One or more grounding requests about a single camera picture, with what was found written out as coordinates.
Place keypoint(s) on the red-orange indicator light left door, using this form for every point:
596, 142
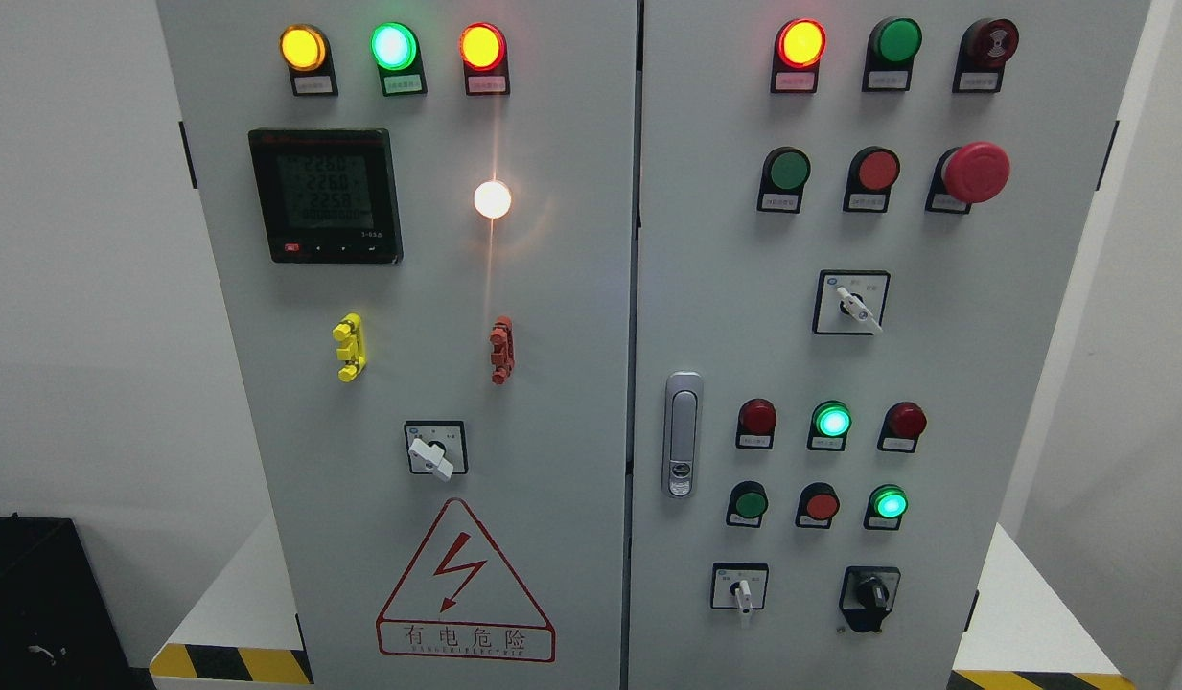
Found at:
485, 63

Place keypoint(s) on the red emergency stop mushroom button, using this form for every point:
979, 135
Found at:
963, 176

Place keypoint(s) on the grey cabinet left door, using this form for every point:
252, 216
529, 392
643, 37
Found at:
546, 449

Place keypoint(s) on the green push button upper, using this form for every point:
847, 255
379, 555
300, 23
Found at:
783, 177

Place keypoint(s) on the yellow indicator light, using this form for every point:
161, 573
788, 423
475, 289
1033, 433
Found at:
307, 53

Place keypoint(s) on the red terminal connector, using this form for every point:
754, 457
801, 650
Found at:
503, 355

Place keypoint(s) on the black rotary knob switch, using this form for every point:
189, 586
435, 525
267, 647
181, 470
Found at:
867, 596

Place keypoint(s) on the dark red indicator light left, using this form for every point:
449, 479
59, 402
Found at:
757, 423

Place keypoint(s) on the red push button upper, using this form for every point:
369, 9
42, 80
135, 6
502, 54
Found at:
870, 177

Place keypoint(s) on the black box lower left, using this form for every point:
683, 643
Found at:
55, 632

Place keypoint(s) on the grey cabinet right door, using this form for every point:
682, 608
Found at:
729, 293

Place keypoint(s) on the red indicator light right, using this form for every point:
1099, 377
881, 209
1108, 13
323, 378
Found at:
903, 425

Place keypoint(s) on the green lit indicator middle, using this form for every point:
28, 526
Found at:
829, 426

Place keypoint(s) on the green lit indicator light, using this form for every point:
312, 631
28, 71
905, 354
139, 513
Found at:
397, 53

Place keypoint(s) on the white selector switch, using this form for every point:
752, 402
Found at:
850, 302
740, 588

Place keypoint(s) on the yellow terminal connector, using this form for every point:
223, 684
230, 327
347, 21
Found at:
348, 335

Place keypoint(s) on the red-orange indicator light right door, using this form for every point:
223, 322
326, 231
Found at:
798, 48

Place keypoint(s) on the red buzzer alarm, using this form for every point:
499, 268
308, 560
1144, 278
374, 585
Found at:
987, 45

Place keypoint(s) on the red push button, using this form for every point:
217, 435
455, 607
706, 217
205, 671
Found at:
870, 177
818, 506

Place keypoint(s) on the green unlit indicator light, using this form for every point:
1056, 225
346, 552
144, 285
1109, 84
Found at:
891, 50

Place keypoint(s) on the red electric hazard warning sticker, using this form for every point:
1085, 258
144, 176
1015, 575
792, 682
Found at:
460, 597

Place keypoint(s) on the red-orange indicator light door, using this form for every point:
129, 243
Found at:
485, 63
798, 48

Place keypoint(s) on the green push button lower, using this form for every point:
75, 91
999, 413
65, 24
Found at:
747, 504

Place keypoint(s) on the silver door lock handle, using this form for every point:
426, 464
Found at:
682, 400

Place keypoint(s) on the grey cabinet door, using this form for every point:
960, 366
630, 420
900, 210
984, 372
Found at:
546, 449
729, 293

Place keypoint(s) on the white selector switch left door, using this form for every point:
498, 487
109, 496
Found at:
436, 448

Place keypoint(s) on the red push button lower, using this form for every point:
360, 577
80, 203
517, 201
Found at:
818, 506

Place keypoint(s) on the white selector switch upper right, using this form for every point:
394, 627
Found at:
850, 302

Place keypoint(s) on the white selector switch lower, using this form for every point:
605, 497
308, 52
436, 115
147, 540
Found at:
740, 588

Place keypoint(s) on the black digital power meter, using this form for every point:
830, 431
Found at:
327, 195

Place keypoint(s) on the green illuminated push button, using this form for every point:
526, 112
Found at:
887, 505

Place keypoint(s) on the white glowing indicator light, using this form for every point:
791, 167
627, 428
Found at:
492, 199

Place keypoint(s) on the white platform hazard striped base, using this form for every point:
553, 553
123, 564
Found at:
243, 632

